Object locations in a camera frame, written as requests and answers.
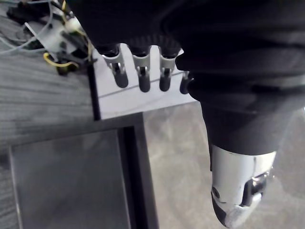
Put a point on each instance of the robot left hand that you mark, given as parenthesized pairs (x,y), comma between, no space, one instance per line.
(214,47)

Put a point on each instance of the black baseboard strip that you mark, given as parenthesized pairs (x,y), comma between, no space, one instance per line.
(94,95)

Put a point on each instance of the dark vanity cabinet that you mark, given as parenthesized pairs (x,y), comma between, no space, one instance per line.
(83,171)

